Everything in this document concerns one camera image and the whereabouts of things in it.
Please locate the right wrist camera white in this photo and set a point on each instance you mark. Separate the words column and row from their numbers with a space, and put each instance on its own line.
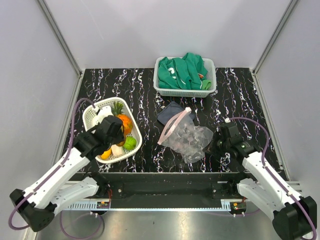
column 227, row 120

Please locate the dark blue cloth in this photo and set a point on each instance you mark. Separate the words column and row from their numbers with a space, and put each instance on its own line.
column 170, row 113

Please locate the fake pineapple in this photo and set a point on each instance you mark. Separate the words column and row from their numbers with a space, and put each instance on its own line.
column 117, row 111

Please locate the fake orange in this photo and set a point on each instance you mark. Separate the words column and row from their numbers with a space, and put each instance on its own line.
column 106, row 155

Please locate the white perforated basket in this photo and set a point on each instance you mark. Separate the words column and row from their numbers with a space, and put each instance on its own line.
column 91, row 111

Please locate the grey plastic basket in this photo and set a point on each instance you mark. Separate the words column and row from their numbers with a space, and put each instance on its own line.
column 209, row 65

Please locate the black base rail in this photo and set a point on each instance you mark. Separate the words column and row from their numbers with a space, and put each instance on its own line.
column 162, row 191

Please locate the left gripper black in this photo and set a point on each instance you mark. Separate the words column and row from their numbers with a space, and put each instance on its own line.
column 119, row 138

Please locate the clear zip top bag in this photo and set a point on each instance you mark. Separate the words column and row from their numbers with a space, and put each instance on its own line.
column 181, row 135

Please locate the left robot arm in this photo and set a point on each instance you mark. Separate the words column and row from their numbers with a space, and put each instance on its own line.
column 39, row 203

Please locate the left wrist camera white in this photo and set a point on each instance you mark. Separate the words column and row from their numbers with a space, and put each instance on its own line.
column 101, row 114

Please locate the fake green fruit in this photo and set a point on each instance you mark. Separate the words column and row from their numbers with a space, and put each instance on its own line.
column 130, row 143

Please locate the green clothing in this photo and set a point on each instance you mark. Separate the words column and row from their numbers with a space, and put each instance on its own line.
column 183, row 73

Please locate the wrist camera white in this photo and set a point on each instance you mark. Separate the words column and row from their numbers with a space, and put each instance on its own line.
column 227, row 120
column 101, row 114

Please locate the fake brown pastry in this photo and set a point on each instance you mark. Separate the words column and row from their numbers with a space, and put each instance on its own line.
column 121, row 143

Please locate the fake green onion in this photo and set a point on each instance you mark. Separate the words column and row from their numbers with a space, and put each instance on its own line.
column 117, row 151

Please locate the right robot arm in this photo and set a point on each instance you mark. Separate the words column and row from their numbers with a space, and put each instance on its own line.
column 293, row 216

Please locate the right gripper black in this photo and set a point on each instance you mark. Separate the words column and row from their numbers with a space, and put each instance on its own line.
column 211, row 148

